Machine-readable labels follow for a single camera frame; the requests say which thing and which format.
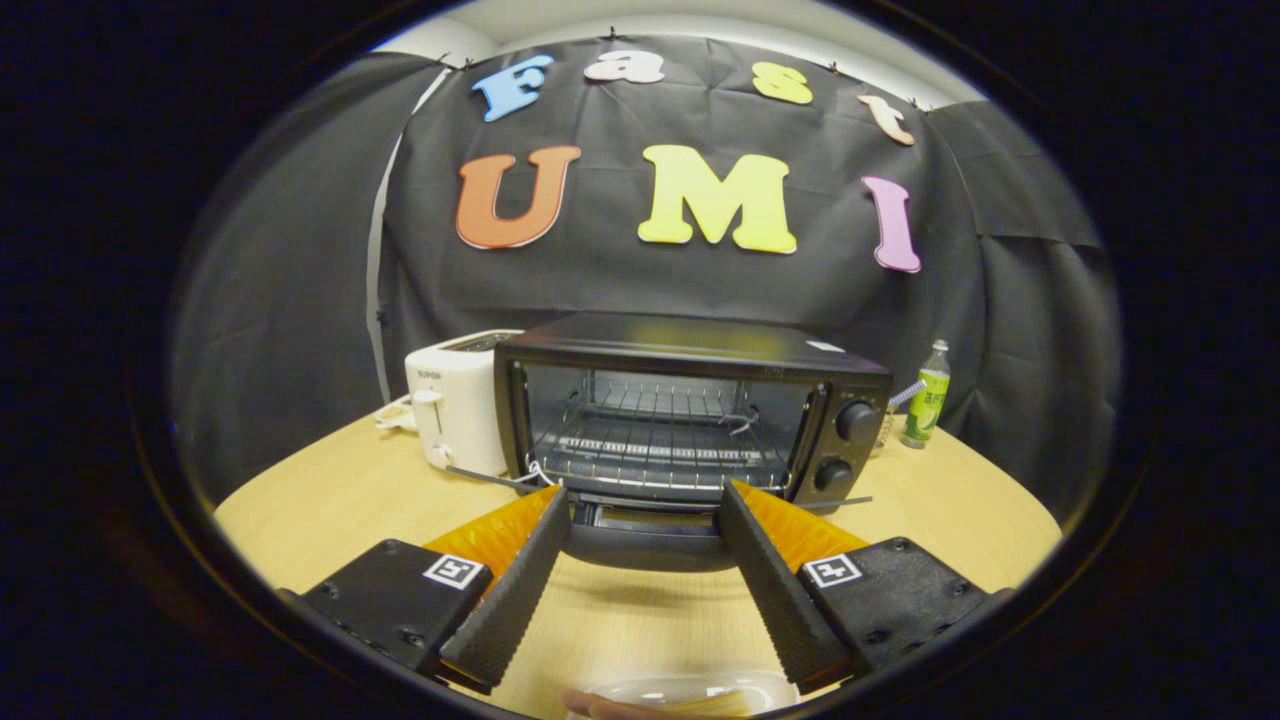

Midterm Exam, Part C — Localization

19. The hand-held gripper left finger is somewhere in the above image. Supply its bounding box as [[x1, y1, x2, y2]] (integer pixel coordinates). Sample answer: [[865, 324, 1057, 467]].
[[278, 486, 571, 696]]

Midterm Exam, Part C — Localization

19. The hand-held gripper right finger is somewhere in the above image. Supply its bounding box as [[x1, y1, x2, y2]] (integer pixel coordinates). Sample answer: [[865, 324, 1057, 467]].
[[716, 480, 1011, 693]]

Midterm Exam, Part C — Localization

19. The yellow bread roll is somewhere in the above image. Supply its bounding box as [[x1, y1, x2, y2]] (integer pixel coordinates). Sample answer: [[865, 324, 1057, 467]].
[[675, 690, 753, 720]]

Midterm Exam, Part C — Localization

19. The black toaster oven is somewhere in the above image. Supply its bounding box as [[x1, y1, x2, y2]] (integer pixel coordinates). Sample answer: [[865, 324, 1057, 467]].
[[447, 311, 894, 574]]

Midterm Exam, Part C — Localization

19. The white pop-up toaster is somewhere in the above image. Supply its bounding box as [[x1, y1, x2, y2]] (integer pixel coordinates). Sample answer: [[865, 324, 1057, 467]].
[[404, 330, 523, 478]]

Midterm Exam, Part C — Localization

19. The white plate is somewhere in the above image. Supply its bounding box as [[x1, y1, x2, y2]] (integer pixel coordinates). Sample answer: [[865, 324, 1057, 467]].
[[585, 672, 801, 720]]

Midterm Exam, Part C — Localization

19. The green drink bottle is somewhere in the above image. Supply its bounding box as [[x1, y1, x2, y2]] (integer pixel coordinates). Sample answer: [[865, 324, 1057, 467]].
[[899, 339, 952, 450]]

